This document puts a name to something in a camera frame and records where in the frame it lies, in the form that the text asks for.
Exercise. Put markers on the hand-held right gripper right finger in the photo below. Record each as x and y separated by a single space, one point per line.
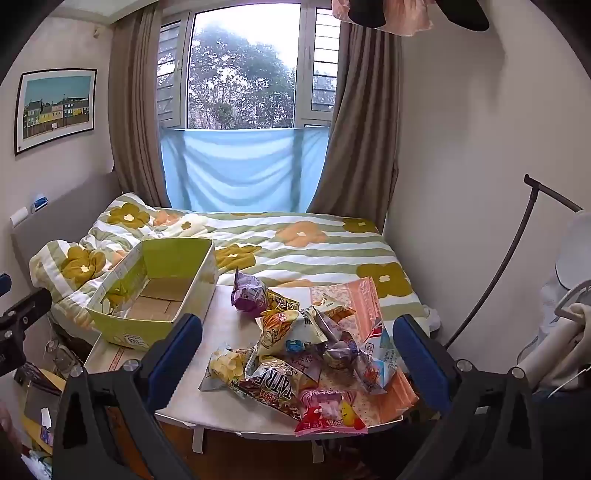
418 357

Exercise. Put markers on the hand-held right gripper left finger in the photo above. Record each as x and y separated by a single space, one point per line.
178 350

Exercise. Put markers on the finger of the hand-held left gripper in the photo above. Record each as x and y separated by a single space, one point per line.
25 307
3 283

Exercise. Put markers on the red and blue snack packet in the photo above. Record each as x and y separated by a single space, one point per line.
369 371

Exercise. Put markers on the yellow-green cardboard box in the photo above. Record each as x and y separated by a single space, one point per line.
152 295

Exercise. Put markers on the white red-label snack packet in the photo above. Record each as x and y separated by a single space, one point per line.
383 344

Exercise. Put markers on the crumpled white cloth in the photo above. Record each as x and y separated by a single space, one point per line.
434 318

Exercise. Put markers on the pale yellow chips packet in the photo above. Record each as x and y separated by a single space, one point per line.
226 367

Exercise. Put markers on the clear plastic bag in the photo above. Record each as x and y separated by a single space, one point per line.
62 357

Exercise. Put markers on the peach floral cloth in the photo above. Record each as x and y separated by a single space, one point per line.
364 300

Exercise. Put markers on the grey-purple snack packet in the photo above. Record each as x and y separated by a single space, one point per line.
339 353

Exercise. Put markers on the blue and white small object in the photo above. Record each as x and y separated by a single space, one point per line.
39 203

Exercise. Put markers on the purple snack packet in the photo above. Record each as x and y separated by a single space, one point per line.
249 295

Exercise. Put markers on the brown snack packet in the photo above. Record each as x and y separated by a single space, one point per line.
272 390

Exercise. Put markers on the pink and red candy packet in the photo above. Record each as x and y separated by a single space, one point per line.
330 410

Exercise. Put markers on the grey bed headboard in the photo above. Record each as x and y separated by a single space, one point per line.
69 203

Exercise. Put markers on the yellow and white snack packet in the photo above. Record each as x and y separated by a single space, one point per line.
281 334

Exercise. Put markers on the gold snack packet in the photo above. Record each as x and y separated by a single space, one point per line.
282 302

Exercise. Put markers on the striped floral blanket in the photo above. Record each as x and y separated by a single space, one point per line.
286 258

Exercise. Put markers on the white hanging clothes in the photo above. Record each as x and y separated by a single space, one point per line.
568 332

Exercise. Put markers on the black clothes rack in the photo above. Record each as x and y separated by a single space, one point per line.
517 240

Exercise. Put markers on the framed picture of houses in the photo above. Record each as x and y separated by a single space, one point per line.
55 108

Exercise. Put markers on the light blue window cloth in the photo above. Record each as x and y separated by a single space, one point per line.
240 166

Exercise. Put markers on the window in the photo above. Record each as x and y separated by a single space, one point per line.
244 69

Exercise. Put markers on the pink hanging garment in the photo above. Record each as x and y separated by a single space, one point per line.
406 18

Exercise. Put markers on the white wall switch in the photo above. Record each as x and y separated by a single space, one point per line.
18 216

